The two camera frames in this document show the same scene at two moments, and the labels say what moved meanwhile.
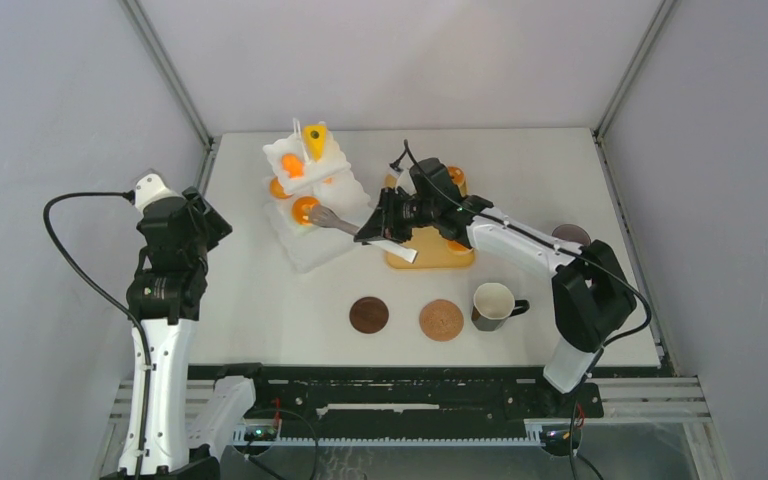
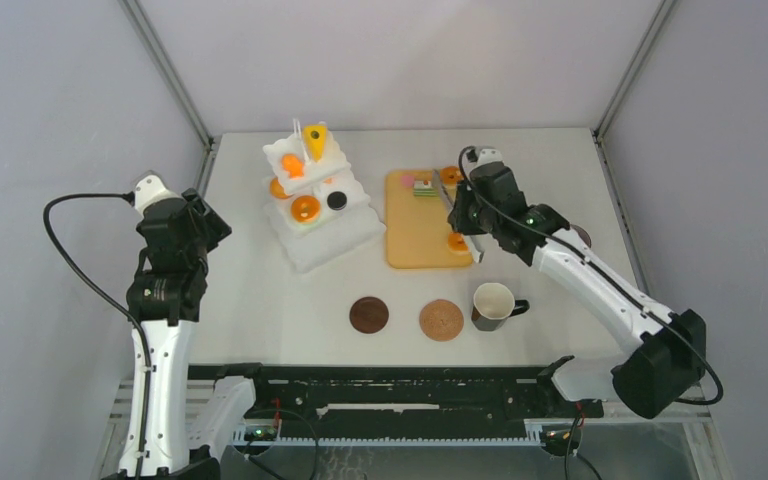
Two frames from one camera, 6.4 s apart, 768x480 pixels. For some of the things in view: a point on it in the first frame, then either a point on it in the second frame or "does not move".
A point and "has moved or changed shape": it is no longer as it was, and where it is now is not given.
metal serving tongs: (324, 216) has moved or changed shape
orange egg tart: (277, 189) does not move
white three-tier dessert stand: (295, 181) does not move
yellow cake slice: (315, 136) does not move
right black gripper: (386, 209) -> (459, 218)
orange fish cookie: (293, 165) does not move
